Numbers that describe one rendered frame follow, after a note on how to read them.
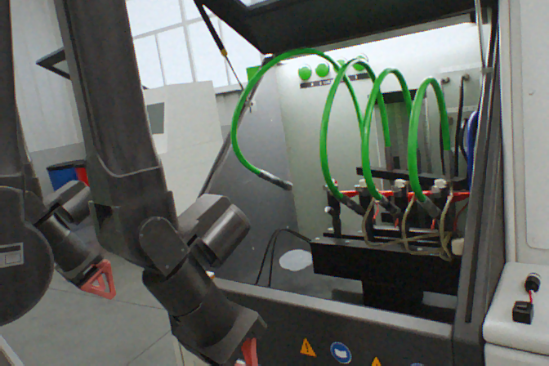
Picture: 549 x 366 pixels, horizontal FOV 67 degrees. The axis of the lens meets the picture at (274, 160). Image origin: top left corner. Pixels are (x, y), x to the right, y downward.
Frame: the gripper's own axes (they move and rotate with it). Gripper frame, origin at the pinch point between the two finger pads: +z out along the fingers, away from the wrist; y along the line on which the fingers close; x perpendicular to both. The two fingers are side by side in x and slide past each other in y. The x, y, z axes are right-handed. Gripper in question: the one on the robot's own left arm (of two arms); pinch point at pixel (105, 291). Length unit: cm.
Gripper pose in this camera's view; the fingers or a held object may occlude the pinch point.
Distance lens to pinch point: 93.3
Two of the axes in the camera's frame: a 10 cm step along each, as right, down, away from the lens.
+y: -7.0, -0.2, 7.1
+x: -5.7, 6.2, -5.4
